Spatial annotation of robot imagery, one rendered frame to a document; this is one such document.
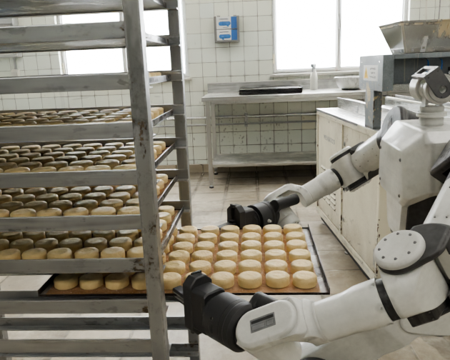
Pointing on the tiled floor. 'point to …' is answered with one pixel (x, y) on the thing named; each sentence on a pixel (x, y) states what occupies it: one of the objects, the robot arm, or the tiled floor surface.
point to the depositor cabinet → (350, 238)
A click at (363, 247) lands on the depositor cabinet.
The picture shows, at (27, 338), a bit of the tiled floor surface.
